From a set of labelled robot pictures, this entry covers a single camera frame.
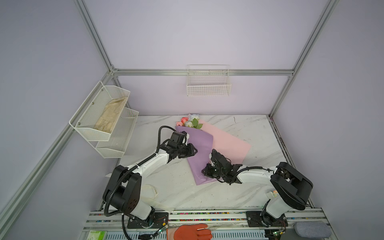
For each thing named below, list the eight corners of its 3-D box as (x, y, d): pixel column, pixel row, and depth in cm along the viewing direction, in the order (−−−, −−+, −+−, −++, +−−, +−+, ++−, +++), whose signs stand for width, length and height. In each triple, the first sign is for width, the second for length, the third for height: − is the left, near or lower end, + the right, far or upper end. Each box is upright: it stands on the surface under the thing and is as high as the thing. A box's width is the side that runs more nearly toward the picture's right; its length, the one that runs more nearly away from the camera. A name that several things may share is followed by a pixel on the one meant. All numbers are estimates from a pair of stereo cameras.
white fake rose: (193, 132, 111) (193, 124, 104) (189, 123, 118) (189, 114, 110) (202, 130, 113) (202, 121, 106) (197, 121, 119) (197, 112, 112)
